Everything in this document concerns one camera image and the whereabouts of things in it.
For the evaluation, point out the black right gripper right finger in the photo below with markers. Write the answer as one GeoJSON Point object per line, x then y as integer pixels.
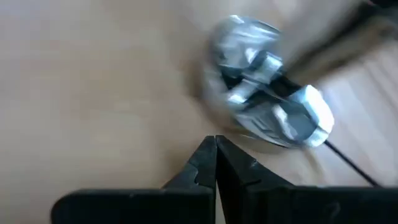
{"type": "Point", "coordinates": [295, 208]}

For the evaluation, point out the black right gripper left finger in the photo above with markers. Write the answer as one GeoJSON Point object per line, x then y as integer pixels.
{"type": "Point", "coordinates": [140, 208]}

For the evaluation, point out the chrome lamp socket base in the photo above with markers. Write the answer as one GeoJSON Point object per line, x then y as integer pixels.
{"type": "Point", "coordinates": [248, 62]}

